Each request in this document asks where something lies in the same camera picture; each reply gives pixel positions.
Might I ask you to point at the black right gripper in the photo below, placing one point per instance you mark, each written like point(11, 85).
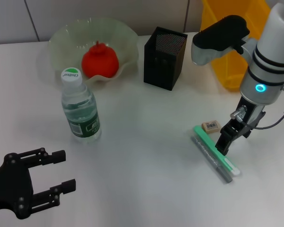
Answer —
point(251, 113)

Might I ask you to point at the clear bottle with green label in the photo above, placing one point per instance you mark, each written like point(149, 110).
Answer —
point(81, 113)

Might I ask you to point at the yellow plastic bin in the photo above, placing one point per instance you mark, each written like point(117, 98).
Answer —
point(229, 68)

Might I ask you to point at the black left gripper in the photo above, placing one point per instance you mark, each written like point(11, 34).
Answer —
point(11, 186)

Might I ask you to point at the beige eraser with barcode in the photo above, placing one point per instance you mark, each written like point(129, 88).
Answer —
point(210, 126)

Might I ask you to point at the grey marker pen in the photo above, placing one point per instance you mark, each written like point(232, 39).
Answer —
point(208, 156)

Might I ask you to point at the mint green pen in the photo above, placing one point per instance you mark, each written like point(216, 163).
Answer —
point(204, 142)

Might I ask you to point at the red-orange toy orange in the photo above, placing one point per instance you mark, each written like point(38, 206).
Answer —
point(100, 62)

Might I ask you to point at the translucent wavy glass fruit bowl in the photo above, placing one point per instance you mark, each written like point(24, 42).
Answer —
point(123, 40)

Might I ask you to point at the black mesh pen holder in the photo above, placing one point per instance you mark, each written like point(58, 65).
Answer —
point(161, 68)

